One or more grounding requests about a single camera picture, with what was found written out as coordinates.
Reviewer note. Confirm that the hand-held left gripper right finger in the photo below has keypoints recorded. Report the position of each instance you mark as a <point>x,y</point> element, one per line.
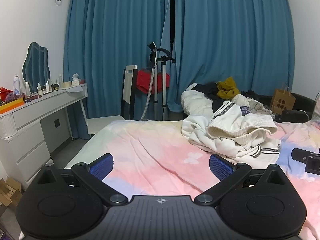
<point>221,167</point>

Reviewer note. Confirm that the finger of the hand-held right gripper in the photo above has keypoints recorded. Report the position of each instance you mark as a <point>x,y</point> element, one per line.
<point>313,165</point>
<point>303,155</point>

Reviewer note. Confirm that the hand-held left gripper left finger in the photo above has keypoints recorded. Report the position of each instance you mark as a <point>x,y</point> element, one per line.
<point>101,167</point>

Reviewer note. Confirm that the white jacket with black stripes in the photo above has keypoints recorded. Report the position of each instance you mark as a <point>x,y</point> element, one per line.
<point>240,127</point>

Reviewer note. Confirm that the black sofa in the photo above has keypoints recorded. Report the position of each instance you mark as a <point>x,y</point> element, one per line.
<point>302,102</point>

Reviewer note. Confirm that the pastel tie-dye blanket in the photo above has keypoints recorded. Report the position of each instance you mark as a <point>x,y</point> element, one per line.
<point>155,150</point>

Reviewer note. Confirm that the brown paper bag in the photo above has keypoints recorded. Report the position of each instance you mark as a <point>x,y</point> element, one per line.
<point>282,102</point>

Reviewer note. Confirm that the grey-white crumpled cloth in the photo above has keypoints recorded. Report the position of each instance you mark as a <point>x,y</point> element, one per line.
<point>255,106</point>

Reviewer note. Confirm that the white quilted coat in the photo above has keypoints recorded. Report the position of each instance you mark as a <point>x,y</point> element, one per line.
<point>197,100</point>

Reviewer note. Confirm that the black cloth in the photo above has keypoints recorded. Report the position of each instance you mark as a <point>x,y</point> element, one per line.
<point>207,90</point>

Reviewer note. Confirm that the mustard yellow cloth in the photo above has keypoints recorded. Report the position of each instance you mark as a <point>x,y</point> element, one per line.
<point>227,88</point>

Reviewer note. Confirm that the white dressing table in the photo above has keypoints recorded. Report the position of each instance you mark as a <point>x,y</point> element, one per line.
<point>27,135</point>

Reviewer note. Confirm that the white paper sheet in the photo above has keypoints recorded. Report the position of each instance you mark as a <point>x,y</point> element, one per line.
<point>76,89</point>

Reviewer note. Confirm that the white chair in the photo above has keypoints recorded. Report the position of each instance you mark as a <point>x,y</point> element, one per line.
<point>130,85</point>

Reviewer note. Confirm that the white tissue box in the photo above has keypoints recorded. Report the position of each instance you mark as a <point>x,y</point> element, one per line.
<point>75,82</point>

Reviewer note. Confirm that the beige box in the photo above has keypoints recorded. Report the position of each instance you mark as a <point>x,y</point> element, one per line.
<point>67,85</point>

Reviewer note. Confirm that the dark small box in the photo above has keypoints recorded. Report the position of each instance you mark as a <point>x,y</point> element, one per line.
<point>55,87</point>

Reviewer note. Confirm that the cardboard boxes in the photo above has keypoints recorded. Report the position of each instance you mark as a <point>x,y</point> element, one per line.
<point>10,192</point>

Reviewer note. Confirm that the tall white bottle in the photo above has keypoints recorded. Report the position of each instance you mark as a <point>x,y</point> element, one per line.
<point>60,81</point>

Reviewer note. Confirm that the small cosmetic bottle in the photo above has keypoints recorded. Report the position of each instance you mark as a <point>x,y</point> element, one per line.
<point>47,87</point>
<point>40,90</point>

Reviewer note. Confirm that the red cloth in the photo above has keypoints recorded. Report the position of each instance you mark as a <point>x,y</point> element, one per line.
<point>145,80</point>

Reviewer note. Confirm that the clear pump bottle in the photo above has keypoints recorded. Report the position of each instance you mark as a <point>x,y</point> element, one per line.
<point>28,90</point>

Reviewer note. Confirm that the orange tray box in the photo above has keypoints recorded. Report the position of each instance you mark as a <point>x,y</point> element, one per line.
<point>11,106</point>

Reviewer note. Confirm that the white spray bottle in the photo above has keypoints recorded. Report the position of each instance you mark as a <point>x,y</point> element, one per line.
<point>16,85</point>

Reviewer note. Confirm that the red packets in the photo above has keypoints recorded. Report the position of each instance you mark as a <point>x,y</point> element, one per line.
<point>5,92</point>

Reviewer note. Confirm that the wavy-edged mirror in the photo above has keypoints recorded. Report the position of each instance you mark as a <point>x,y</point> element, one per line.
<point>36,62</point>

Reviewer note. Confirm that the blue curtain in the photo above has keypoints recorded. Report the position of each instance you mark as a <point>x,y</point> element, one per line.
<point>237,30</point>
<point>112,42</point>

